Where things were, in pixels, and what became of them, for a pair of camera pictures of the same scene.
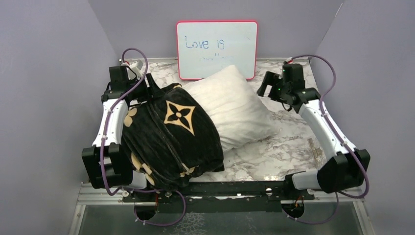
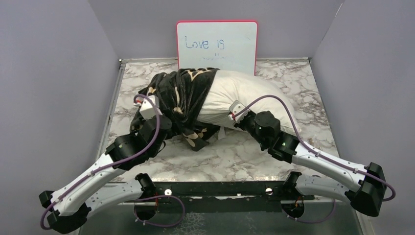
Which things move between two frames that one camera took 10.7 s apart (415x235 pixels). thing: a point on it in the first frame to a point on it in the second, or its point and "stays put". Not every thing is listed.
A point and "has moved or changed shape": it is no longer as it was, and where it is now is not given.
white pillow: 241,119 has moved or changed shape
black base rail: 216,197 stays put
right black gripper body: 280,94 to 249,123
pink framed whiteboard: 204,47 stays put
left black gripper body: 142,93 to 149,118
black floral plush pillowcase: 169,138 to 183,93
